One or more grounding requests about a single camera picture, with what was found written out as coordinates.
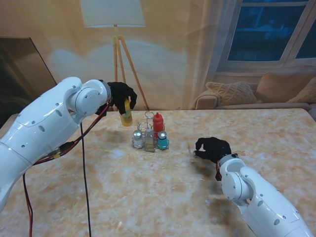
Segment yellow mustard squeeze bottle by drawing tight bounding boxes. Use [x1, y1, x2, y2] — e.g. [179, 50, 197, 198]
[119, 97, 133, 127]

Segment chrome wire condiment rack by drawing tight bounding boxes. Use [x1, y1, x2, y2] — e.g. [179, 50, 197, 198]
[131, 111, 170, 153]

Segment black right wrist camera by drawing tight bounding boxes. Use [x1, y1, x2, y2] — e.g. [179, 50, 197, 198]
[214, 161, 223, 182]

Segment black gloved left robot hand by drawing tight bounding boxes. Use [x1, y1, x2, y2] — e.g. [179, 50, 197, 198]
[107, 81, 138, 116]

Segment red and black left arm cables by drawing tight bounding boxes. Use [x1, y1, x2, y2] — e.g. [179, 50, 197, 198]
[23, 98, 114, 237]

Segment teal shaker with silver cap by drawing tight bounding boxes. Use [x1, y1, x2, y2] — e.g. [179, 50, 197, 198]
[157, 130, 170, 151]

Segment red ketchup squeeze bottle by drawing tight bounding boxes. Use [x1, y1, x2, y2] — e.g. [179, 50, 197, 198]
[153, 112, 164, 139]

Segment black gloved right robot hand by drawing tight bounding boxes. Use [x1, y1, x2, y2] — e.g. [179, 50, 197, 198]
[194, 137, 232, 164]

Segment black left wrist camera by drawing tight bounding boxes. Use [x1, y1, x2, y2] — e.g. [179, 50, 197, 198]
[95, 103, 109, 117]

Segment clear square oil bottle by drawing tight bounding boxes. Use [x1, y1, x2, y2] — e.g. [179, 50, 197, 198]
[144, 125, 157, 153]

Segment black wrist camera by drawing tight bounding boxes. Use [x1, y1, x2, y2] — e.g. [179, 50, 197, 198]
[214, 161, 223, 182]
[95, 103, 109, 117]

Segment clear salt shaker silver cap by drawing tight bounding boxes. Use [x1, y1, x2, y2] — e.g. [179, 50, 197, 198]
[132, 130, 145, 149]

